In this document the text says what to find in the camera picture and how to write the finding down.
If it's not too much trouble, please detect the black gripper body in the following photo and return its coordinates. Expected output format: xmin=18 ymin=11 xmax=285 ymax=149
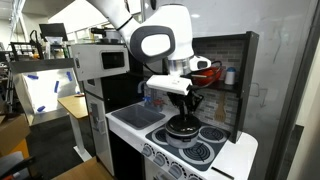
xmin=166 ymin=90 xmax=204 ymax=104

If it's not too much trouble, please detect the black pot lid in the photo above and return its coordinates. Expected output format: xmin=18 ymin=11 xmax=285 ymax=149
xmin=165 ymin=114 xmax=202 ymax=137

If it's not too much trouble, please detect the grey toy pot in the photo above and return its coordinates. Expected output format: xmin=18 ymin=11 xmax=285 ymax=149
xmin=164 ymin=123 xmax=202 ymax=150

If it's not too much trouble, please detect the wooden spatula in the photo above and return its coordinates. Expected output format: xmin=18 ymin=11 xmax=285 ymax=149
xmin=214 ymin=93 xmax=228 ymax=123

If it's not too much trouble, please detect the orange bowl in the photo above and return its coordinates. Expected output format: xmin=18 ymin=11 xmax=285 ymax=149
xmin=191 ymin=66 xmax=224 ymax=88

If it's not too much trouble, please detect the grey sink basin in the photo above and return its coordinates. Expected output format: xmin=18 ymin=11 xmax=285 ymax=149
xmin=110 ymin=103 xmax=167 ymax=131

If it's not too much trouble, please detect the white shaker blue cap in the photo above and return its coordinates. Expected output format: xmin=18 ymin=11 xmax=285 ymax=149
xmin=224 ymin=66 xmax=237 ymax=86

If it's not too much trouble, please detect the white black toy kitchen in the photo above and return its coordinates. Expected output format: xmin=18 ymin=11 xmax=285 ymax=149
xmin=68 ymin=30 xmax=260 ymax=180

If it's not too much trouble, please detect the silver oven door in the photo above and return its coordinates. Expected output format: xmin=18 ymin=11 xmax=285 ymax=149
xmin=144 ymin=164 xmax=178 ymax=180

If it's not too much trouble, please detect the silver fridge door with dispenser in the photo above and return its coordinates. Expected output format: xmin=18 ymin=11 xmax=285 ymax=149
xmin=84 ymin=92 xmax=115 ymax=177

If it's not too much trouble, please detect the small silver freezer door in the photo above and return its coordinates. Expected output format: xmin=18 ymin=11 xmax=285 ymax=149
xmin=82 ymin=78 xmax=105 ymax=99

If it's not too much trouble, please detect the large whiteboard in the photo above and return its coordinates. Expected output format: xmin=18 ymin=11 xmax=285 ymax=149
xmin=141 ymin=0 xmax=319 ymax=180

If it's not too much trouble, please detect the white toy microwave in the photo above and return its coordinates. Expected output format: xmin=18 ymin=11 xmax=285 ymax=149
xmin=69 ymin=43 xmax=131 ymax=82

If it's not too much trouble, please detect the wooden desk white leg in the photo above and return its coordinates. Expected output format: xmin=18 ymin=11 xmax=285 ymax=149
xmin=57 ymin=94 xmax=94 ymax=163

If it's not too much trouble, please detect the silver reflective board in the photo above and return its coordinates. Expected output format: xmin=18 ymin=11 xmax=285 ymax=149
xmin=9 ymin=58 xmax=83 ymax=127

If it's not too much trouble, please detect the black computer monitor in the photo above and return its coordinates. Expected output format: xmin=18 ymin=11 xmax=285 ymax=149
xmin=38 ymin=22 xmax=69 ymax=43

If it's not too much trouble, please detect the brown cardboard box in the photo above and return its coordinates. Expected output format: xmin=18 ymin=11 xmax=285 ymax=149
xmin=0 ymin=113 xmax=32 ymax=158

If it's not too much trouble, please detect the black chair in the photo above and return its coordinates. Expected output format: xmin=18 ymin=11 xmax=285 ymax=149
xmin=0 ymin=151 xmax=44 ymax=180

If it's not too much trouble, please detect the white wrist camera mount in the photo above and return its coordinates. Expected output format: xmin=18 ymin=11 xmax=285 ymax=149
xmin=145 ymin=74 xmax=194 ymax=97

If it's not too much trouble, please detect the silver pot black handle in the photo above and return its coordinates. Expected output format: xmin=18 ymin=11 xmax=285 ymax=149
xmin=90 ymin=27 xmax=123 ymax=44

